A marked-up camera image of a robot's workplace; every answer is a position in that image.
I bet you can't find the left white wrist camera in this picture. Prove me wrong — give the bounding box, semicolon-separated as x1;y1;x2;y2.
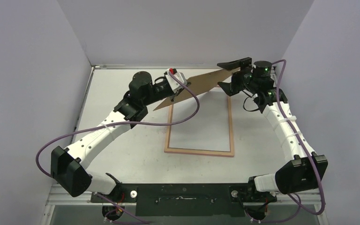
164;68;188;93

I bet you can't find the seascape photo print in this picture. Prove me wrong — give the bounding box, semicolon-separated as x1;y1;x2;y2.
169;90;231;152

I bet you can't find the pink wooden picture frame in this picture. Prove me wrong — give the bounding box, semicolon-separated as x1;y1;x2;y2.
164;87;235;158

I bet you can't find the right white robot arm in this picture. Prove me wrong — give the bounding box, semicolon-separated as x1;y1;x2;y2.
217;57;328;201

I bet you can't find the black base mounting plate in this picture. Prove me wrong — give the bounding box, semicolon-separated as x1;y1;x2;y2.
90;183;277;217

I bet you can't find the aluminium rail front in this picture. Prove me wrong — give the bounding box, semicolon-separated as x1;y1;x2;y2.
41;184;329;225

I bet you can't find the brown cardboard backing board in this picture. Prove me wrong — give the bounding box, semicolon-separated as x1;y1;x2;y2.
154;69;239;111

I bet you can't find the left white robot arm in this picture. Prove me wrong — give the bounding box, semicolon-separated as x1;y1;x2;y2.
51;68;188;202

